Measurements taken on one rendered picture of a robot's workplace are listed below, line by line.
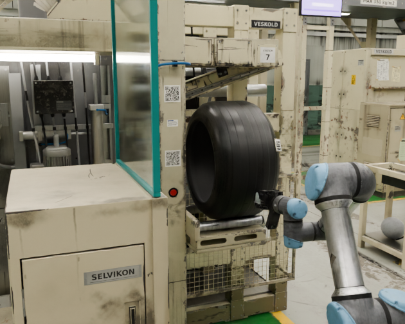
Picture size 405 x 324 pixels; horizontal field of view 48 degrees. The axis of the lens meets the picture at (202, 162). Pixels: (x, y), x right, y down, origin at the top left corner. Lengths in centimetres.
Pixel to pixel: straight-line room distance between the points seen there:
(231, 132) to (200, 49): 56
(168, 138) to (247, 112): 38
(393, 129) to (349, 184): 498
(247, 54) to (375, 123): 423
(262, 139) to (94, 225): 105
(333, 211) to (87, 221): 73
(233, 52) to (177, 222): 92
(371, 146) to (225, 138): 475
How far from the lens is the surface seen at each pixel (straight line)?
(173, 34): 204
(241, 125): 202
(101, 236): 120
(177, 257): 220
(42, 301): 124
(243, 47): 245
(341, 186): 146
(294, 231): 179
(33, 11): 224
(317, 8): 600
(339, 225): 144
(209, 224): 212
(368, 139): 664
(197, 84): 249
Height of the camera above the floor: 158
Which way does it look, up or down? 10 degrees down
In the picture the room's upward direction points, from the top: straight up
